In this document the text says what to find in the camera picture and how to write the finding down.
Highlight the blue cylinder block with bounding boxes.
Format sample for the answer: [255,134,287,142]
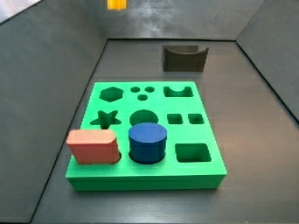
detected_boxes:
[129,122,167,165]

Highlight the red rounded block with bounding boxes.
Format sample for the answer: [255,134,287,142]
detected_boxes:
[67,129,121,165]

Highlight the green shape sorting board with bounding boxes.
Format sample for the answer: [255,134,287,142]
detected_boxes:
[66,81,227,191]

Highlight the black curved holder block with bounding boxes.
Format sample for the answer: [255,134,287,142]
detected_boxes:
[163,45,210,72]

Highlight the yellow star-shaped peg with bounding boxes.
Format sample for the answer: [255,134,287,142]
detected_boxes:
[107,0,127,11]

